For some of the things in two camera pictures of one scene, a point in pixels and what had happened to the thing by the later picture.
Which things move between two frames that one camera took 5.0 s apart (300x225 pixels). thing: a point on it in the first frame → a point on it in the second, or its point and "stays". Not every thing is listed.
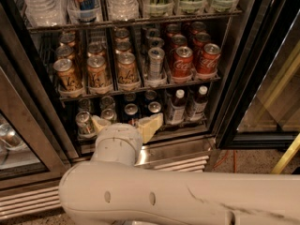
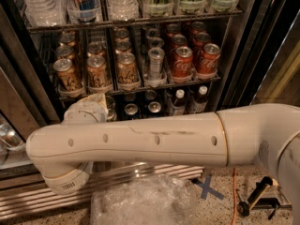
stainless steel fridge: x=173 y=59 stays
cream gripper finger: x=149 y=126 → x=97 y=97
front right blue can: x=154 y=107 stays
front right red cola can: x=208 y=61 stays
